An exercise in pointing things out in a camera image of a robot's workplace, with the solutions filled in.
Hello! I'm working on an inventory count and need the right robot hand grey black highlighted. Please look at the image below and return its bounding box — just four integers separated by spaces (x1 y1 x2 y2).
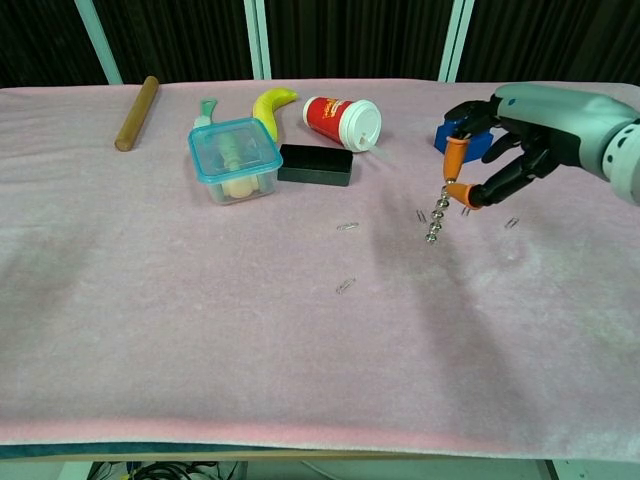
442 83 640 212

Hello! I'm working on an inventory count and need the silver magnetic ball chain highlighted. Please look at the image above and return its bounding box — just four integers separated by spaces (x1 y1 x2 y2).
424 180 454 247

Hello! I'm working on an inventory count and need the blue building block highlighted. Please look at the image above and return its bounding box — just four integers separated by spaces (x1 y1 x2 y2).
433 118 496 166

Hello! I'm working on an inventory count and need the clear drinking straw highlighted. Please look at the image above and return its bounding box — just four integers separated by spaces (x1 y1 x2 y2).
360 137 396 163

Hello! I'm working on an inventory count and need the red paper cup white lid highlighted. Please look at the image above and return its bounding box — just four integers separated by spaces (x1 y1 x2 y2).
301 95 383 154

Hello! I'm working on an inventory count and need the dark pleated curtain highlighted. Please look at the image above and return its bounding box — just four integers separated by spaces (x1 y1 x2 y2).
0 0 640 90

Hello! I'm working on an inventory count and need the black rectangular tray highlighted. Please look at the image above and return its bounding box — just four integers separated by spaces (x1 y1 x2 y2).
276 143 355 188

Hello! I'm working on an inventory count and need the yellow banana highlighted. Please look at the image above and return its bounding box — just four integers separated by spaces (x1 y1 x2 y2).
251 87 299 143

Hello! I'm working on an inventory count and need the beige item inside container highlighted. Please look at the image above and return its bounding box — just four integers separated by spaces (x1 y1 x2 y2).
221 175 265 202

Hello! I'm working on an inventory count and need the clear container with blue lid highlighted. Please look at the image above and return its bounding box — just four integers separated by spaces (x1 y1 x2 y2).
187 116 285 207

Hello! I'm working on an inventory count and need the pale green item inside container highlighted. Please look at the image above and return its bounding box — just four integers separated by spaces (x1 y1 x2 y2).
216 131 243 172

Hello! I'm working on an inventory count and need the pink table cloth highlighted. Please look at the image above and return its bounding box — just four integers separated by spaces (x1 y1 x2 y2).
0 78 640 461

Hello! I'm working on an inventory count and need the brown wooden rolling pin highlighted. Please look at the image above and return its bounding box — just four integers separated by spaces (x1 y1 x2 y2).
114 75 160 152

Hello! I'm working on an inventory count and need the wide pale teal frame post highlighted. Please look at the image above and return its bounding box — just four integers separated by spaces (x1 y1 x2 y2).
436 0 476 84

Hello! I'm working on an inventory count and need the double pale teal frame post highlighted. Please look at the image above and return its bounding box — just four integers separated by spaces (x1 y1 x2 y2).
242 0 274 81

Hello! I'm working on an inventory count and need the light green utensil handle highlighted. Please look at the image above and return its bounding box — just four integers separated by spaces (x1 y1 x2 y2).
193 98 220 132

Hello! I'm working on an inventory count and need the slanted pale teal frame post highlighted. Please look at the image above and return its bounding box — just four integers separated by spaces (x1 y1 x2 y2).
73 0 124 86

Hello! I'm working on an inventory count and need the black cable bundle under table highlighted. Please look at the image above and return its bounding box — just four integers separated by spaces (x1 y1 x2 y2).
89 459 241 480

